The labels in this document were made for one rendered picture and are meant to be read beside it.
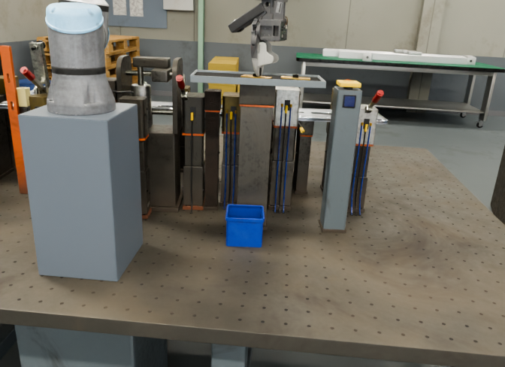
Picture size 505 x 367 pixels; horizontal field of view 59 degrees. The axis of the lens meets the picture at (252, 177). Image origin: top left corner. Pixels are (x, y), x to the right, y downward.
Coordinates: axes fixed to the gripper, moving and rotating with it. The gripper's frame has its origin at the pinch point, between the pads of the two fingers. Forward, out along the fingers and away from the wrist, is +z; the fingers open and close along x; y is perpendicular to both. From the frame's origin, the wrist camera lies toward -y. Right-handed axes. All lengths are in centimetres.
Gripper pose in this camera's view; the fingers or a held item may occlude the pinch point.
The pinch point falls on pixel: (257, 71)
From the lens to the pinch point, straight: 130.4
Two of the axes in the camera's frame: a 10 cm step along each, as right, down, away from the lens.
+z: -0.4, 9.4, 3.4
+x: 3.5, -3.0, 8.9
